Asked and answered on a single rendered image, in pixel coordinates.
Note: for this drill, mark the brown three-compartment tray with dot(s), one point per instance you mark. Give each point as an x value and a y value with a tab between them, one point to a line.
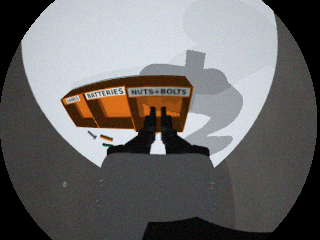
141	92

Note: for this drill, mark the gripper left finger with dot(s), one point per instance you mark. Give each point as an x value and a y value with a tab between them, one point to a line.
139	143

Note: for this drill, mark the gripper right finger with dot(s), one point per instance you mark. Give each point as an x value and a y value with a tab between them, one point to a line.
175	144

